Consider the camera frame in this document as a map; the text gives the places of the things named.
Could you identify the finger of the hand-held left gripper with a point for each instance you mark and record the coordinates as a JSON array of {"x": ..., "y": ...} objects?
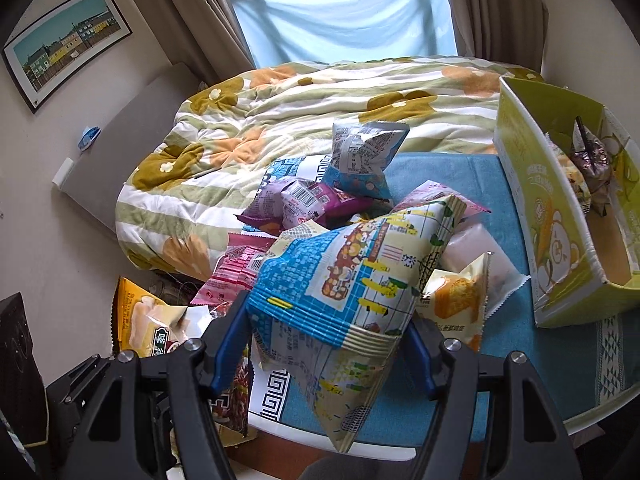
[{"x": 80, "y": 377}]

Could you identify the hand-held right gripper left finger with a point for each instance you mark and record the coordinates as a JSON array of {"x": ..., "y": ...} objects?
[{"x": 227, "y": 355}]

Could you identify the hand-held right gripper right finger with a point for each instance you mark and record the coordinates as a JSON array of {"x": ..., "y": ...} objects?
[{"x": 421, "y": 360}]

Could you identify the red clear snack packet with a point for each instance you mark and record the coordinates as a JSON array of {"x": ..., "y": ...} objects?
[{"x": 235, "y": 400}]

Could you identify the orange snack packet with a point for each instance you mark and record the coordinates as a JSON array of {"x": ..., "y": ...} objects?
[{"x": 452, "y": 300}]

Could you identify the yellow brown snack packet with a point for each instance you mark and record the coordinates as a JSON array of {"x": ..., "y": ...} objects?
[{"x": 140, "y": 320}]

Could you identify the large blue yellow snack bag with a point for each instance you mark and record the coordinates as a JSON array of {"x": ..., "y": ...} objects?
[{"x": 340, "y": 285}]

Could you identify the translucent white snack packet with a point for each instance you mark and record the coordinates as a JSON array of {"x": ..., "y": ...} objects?
[{"x": 480, "y": 255}]

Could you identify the purple snack packet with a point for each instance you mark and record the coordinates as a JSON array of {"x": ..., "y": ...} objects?
[{"x": 295, "y": 200}]

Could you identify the green cardboard box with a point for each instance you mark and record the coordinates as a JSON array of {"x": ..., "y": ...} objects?
[{"x": 555, "y": 240}]

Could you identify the blue white printed snack packet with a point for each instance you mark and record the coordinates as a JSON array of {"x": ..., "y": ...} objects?
[{"x": 360, "y": 155}]

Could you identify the pale yellow snack packet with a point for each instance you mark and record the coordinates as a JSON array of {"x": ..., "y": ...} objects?
[{"x": 570, "y": 175}]

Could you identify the silver brown snack packet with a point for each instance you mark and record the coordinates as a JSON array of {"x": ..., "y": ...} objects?
[{"x": 592, "y": 160}]

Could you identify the black case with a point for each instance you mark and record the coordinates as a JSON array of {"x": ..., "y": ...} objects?
[{"x": 17, "y": 360}]

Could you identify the blue patterned table cloth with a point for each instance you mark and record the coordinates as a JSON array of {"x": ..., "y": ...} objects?
[{"x": 525, "y": 360}]

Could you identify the floral striped quilt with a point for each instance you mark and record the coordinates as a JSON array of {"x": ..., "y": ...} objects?
[{"x": 300, "y": 110}]

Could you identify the grey bed headboard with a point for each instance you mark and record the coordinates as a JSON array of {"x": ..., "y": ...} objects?
[{"x": 140, "y": 110}]

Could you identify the beige curtain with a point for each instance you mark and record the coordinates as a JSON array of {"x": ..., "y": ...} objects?
[
  {"x": 490, "y": 10},
  {"x": 200, "y": 10}
]

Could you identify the light blue window cloth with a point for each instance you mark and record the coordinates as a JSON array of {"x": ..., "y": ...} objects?
[{"x": 340, "y": 15}]

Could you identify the white wall switch plate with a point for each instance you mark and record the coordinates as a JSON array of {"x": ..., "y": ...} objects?
[{"x": 62, "y": 172}]

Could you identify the small blue wall object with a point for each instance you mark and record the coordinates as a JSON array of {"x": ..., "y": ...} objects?
[{"x": 89, "y": 137}]

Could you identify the framed wall picture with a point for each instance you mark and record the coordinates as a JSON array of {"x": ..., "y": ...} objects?
[{"x": 65, "y": 45}]

